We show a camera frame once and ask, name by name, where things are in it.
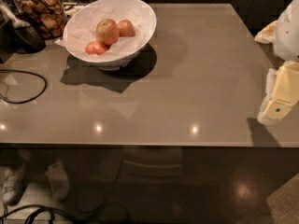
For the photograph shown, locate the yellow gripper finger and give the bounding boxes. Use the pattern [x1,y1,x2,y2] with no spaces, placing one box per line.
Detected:
[254,21,278,44]
[257,61,299,125]

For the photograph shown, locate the large apple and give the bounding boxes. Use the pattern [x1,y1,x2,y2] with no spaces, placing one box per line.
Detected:
[96,19,119,46]

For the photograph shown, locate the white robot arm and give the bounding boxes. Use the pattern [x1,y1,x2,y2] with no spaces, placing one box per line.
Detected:
[255,0,299,125]

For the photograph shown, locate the right red apple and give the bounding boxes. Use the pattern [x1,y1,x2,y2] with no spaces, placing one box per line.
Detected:
[117,20,135,37]

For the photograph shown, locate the red apple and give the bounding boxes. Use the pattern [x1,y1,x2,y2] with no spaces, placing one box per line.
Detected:
[117,20,135,37]
[85,41,108,55]

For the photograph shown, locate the white bowl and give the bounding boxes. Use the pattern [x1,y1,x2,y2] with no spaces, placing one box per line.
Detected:
[59,0,157,71]

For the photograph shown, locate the white paper bowl liner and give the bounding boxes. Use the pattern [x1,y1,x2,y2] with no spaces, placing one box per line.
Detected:
[56,0,157,68]

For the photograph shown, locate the front red apple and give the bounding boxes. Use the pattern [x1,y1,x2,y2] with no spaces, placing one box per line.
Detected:
[85,41,108,55]

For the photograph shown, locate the glass jar of chips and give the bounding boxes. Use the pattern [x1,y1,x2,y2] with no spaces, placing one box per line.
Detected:
[13,0,67,39]

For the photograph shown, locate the right white shoe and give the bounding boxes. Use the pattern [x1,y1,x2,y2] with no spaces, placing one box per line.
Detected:
[45,160,70,202]

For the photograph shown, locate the white shoe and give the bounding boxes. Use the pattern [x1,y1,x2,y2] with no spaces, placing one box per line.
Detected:
[45,160,70,202]
[2,164,25,206]

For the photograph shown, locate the left white shoe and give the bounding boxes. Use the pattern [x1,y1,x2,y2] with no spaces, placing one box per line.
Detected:
[2,164,25,206]

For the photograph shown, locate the black cable on table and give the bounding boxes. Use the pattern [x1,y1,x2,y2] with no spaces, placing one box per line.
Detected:
[0,68,48,105]

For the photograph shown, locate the black appliance with handle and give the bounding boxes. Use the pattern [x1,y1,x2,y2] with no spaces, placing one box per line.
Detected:
[0,1,46,54]

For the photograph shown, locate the black floor cables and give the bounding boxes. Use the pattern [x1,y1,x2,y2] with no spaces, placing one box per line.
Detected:
[0,203,94,224]

